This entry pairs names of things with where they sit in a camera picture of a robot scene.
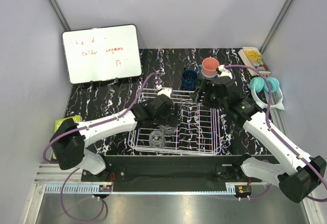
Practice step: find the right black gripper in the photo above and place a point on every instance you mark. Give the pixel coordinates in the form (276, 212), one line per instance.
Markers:
(205, 87)

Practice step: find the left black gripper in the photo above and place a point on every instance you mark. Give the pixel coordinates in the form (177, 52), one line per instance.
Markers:
(173, 118)

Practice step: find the clear glass cup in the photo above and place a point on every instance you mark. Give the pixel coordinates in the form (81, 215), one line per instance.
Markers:
(157, 139)
(167, 130)

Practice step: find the light blue mug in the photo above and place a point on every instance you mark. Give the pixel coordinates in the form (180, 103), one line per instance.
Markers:
(205, 77)

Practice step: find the dark blue mug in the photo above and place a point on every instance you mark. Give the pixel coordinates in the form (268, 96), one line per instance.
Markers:
(189, 80)

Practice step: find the clear glass cup front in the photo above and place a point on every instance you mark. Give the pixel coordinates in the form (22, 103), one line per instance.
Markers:
(157, 139)

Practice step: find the pink plastic cup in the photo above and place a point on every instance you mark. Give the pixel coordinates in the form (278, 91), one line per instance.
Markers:
(209, 67)

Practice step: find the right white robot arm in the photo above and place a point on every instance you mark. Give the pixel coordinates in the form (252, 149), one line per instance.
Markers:
(297, 174)

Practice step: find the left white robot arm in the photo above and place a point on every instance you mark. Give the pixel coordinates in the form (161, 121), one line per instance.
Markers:
(92, 131)

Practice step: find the teal cat ear headphones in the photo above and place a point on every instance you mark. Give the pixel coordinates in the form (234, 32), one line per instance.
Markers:
(258, 84)

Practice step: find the yellow cover book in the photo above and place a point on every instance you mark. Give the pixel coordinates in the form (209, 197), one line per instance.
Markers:
(252, 57)

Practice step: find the white whiteboard with red writing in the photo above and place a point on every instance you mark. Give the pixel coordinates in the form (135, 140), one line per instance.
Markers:
(102, 54)

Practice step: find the green treehouse book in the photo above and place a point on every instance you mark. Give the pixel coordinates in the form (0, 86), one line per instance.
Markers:
(65, 126)

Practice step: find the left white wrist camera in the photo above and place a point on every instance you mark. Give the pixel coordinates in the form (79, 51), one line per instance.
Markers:
(167, 91)

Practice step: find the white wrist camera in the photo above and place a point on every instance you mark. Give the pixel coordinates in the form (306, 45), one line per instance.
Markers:
(167, 91)
(223, 72)

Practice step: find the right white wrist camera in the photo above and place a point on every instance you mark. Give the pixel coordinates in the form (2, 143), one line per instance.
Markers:
(223, 72)

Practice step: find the white wire dish rack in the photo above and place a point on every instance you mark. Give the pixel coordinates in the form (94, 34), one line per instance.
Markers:
(197, 131)

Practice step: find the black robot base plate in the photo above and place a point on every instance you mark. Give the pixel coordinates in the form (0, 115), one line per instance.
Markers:
(168, 174)

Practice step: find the white slotted cable duct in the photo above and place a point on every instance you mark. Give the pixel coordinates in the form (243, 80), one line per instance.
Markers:
(79, 188)

